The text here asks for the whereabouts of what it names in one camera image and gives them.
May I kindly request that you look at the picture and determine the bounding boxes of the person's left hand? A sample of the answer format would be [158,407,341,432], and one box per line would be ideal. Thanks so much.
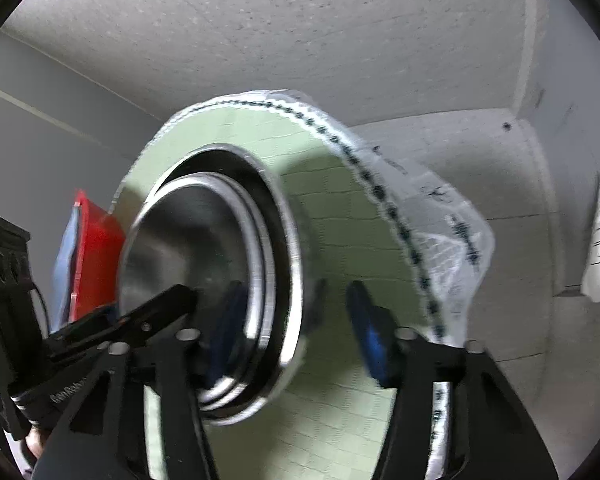
[22,427,51,461]

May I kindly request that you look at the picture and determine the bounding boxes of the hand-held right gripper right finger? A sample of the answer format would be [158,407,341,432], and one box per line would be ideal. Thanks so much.
[347,281,553,480]

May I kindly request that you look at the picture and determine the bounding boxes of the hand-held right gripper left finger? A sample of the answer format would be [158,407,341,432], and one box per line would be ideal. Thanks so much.
[30,280,253,480]

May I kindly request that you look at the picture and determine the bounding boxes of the blue square plastic bowl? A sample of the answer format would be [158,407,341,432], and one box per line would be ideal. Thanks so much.
[52,205,88,328]

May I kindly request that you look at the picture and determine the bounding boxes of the large steel bowl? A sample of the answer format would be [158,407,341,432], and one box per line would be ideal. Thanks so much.
[147,144,312,423]

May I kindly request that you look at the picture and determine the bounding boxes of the red square plastic basin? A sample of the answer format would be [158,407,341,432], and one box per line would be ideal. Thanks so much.
[72,189,128,322]

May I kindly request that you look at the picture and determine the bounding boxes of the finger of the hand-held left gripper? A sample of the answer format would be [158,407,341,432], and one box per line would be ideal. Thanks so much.
[47,284,198,361]

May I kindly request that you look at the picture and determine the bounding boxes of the green lace-trimmed tablecloth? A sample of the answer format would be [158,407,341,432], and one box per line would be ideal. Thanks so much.
[111,89,497,480]

